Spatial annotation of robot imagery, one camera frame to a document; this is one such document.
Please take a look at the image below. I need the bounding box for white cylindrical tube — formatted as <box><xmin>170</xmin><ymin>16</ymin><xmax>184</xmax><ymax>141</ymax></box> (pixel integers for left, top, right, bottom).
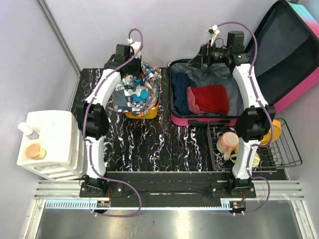
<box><xmin>17</xmin><ymin>122</ymin><xmax>39</xmax><ymax>140</ymax></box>

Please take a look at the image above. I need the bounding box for aluminium slotted rail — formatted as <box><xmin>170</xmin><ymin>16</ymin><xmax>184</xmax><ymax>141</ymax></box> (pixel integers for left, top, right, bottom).
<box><xmin>34</xmin><ymin>180</ymin><xmax>304</xmax><ymax>211</ymax></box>

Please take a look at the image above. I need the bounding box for yellow-green plastic cup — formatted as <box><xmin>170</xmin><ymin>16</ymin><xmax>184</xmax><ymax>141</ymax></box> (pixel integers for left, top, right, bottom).
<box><xmin>229</xmin><ymin>147</ymin><xmax>260</xmax><ymax>167</ymax></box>

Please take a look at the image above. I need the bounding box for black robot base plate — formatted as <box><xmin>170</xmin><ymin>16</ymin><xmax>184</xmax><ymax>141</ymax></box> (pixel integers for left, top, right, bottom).
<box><xmin>80</xmin><ymin>172</ymin><xmax>256</xmax><ymax>199</ymax></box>

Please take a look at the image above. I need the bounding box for white compartment organizer box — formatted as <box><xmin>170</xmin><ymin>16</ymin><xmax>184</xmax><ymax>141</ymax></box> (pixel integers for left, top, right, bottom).
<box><xmin>17</xmin><ymin>110</ymin><xmax>87</xmax><ymax>181</ymax></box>

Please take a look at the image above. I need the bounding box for navy blue garment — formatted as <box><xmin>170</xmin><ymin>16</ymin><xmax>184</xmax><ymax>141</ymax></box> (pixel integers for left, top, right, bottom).
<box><xmin>171</xmin><ymin>72</ymin><xmax>196</xmax><ymax>116</ymax></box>

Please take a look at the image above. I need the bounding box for orange plastic basket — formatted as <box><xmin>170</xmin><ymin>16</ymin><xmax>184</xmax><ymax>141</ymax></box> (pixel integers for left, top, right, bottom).
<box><xmin>124</xmin><ymin>62</ymin><xmax>161</xmax><ymax>120</ymax></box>

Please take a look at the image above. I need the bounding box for red garment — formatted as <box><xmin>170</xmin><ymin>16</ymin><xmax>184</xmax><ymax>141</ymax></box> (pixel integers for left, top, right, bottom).
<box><xmin>191</xmin><ymin>85</ymin><xmax>229</xmax><ymax>115</ymax></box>

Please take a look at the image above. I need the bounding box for black wire dish rack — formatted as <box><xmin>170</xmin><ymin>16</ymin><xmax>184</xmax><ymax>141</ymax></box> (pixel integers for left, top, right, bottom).
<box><xmin>207</xmin><ymin>118</ymin><xmax>303</xmax><ymax>172</ymax></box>

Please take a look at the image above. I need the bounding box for pink plastic cup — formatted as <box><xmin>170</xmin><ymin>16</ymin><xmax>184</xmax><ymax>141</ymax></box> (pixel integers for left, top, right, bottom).
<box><xmin>216</xmin><ymin>132</ymin><xmax>239</xmax><ymax>160</ymax></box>

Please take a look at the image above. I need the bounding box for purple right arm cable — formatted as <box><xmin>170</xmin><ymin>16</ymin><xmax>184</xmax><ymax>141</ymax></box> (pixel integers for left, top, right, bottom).
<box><xmin>216</xmin><ymin>21</ymin><xmax>275</xmax><ymax>217</ymax></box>

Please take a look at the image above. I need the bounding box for gold lidded cosmetic jar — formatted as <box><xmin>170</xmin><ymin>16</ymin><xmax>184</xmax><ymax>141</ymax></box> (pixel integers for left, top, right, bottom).
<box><xmin>25</xmin><ymin>144</ymin><xmax>46</xmax><ymax>160</ymax></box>

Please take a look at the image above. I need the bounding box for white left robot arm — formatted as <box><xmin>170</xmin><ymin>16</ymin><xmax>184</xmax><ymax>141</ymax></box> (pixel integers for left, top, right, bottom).
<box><xmin>76</xmin><ymin>42</ymin><xmax>143</xmax><ymax>198</ymax></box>

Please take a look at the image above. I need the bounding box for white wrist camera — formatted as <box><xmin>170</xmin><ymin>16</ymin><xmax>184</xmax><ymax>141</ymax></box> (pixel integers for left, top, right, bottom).
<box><xmin>127</xmin><ymin>38</ymin><xmax>143</xmax><ymax>59</ymax></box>
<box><xmin>206</xmin><ymin>25</ymin><xmax>220</xmax><ymax>47</ymax></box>

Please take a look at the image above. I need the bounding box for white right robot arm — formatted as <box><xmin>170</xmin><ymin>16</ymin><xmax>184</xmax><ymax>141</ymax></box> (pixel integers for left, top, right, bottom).
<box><xmin>188</xmin><ymin>25</ymin><xmax>276</xmax><ymax>198</ymax></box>

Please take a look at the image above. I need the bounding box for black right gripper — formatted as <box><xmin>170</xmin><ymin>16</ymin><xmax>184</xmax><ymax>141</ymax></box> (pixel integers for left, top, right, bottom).
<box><xmin>186</xmin><ymin>40</ymin><xmax>230</xmax><ymax>70</ymax></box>

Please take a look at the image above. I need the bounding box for pink ribbed garment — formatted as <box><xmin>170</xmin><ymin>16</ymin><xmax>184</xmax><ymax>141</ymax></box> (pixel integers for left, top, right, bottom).
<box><xmin>187</xmin><ymin>87</ymin><xmax>206</xmax><ymax>115</ymax></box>

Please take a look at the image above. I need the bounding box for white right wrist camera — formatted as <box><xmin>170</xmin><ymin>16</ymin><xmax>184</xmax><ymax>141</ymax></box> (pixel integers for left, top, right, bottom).
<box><xmin>206</xmin><ymin>25</ymin><xmax>220</xmax><ymax>47</ymax></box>

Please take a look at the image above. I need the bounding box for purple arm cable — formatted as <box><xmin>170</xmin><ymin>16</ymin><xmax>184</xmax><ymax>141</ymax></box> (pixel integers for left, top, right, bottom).
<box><xmin>82</xmin><ymin>28</ymin><xmax>143</xmax><ymax>219</ymax></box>
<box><xmin>216</xmin><ymin>21</ymin><xmax>275</xmax><ymax>217</ymax></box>

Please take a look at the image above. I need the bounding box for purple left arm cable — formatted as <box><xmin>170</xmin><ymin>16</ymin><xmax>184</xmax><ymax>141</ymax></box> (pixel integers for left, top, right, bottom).
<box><xmin>82</xmin><ymin>28</ymin><xmax>143</xmax><ymax>219</ymax></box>

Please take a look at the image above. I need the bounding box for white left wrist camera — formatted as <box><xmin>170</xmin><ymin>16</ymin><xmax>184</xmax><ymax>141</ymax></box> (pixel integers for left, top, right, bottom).
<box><xmin>127</xmin><ymin>38</ymin><xmax>143</xmax><ymax>59</ymax></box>

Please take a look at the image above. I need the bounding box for teal and pink kids suitcase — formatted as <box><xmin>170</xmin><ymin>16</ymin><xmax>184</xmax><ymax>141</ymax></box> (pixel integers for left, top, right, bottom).
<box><xmin>168</xmin><ymin>0</ymin><xmax>319</xmax><ymax>126</ymax></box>

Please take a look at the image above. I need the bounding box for colourful patterned cloth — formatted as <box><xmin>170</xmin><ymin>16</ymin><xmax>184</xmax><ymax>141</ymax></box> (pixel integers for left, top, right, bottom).
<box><xmin>113</xmin><ymin>62</ymin><xmax>161</xmax><ymax>117</ymax></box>

